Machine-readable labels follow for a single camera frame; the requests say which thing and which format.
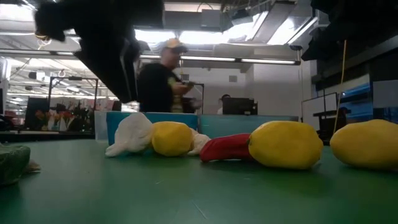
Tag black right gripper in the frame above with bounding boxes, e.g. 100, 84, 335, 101
300, 0, 398, 62

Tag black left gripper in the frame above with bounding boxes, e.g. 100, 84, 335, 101
34, 0, 165, 103

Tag white garlic cloves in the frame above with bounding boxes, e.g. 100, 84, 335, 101
104, 112, 155, 158

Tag yellow lemon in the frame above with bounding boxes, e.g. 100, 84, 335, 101
151, 121, 194, 157
248, 120, 325, 170
329, 118, 398, 172

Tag white garlic bulb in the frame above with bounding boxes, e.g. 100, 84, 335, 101
187, 128, 212, 156

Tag long red pepper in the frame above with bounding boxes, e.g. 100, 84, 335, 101
199, 133, 253, 163

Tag small green pepper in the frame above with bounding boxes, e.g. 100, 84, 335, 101
0, 144, 42, 188

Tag person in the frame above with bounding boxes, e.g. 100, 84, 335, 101
216, 93, 232, 115
136, 37, 203, 113

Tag clear plastic bin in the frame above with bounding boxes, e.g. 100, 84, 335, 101
93, 110, 108, 141

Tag blue lit screen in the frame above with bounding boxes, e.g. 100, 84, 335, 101
338, 82, 374, 125

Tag artificial flower bouquet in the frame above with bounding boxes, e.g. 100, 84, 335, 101
34, 107, 96, 132

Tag blue plastic bin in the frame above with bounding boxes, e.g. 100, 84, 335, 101
105, 111, 199, 146

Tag tall black monitor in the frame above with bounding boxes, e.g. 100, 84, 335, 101
24, 96, 50, 131

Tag dark workbench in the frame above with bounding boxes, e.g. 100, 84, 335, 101
0, 129, 96, 143

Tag grey ceiling unit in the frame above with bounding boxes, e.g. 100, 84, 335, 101
200, 8, 223, 29

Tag teal plastic bin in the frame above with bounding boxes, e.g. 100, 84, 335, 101
197, 114, 300, 140

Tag yellow hanging cable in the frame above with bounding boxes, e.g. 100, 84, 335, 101
332, 39, 348, 135

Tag white panel black frame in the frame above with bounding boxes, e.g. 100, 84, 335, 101
300, 91, 339, 122

